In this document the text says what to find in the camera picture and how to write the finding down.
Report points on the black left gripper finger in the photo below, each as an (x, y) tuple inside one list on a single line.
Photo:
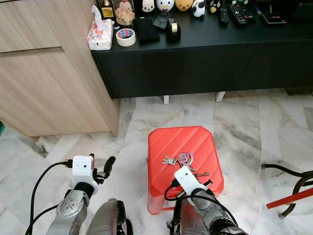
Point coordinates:
[(110, 165)]

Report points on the bunch of keys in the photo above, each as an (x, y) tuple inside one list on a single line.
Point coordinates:
[(185, 158)]

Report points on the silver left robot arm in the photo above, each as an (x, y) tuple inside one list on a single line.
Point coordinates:
[(71, 209)]

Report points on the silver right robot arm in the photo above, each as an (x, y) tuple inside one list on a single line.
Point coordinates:
[(215, 213)]

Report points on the silver left robot leg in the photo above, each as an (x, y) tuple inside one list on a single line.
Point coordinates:
[(111, 219)]

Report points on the red plastic stool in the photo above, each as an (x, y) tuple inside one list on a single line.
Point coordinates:
[(181, 141)]

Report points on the light wooden cabinet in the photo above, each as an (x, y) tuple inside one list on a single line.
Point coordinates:
[(49, 78)]

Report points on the green object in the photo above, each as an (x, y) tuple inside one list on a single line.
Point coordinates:
[(2, 128)]

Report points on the white tape roll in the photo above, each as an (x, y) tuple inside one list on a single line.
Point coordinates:
[(120, 37)]

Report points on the pink white tissue pack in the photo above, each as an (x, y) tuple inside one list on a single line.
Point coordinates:
[(100, 35)]

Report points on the black folded cloth pouch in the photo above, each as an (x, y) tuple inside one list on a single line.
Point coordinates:
[(146, 31)]

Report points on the black TV console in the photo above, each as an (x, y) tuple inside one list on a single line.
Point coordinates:
[(205, 63)]

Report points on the black tape dispenser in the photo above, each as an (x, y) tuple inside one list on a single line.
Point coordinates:
[(173, 31)]

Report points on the clear jar with red lid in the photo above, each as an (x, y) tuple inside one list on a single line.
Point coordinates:
[(123, 12)]

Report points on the gold black bottle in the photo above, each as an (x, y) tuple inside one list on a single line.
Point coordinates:
[(106, 8)]

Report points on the black and white figurine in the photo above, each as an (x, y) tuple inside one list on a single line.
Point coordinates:
[(147, 5)]

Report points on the white round figurine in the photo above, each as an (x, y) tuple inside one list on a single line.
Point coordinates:
[(165, 5)]

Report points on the black metal table legs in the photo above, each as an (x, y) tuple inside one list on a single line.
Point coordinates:
[(281, 168)]

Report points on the yellow round figurine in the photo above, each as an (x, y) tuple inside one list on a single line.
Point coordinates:
[(184, 4)]

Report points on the small white black figurine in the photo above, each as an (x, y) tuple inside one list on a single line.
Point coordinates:
[(198, 8)]

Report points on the slim black remote control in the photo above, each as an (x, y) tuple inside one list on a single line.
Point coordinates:
[(224, 14)]

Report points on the wide black remote control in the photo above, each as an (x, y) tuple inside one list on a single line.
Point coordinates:
[(241, 14)]

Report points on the flat black box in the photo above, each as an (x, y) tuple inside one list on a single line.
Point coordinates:
[(273, 18)]

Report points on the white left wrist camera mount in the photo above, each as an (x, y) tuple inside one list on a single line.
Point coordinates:
[(83, 169)]

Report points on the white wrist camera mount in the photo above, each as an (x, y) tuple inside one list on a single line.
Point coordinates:
[(83, 169), (189, 180)]

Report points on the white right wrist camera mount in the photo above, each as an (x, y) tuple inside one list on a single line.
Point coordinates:
[(189, 180)]

